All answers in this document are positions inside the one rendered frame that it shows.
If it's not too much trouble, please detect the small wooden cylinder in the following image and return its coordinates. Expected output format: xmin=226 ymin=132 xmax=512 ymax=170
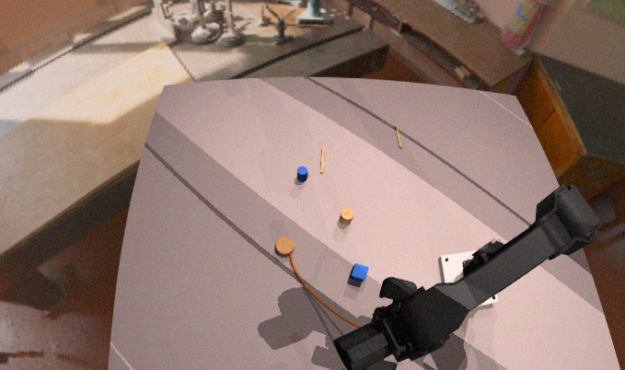
xmin=340 ymin=208 xmax=353 ymax=225

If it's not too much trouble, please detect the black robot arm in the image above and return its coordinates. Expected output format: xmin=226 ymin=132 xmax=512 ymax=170
xmin=333 ymin=183 xmax=600 ymax=370

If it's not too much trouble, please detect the blue block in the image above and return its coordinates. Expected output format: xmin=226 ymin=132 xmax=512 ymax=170
xmin=349 ymin=263 xmax=369 ymax=283

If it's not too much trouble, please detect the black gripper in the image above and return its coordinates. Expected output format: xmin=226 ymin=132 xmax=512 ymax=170
xmin=364 ymin=277 xmax=417 ymax=370

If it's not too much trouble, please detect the round wooden button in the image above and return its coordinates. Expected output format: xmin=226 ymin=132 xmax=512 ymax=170
xmin=275 ymin=237 xmax=294 ymax=256

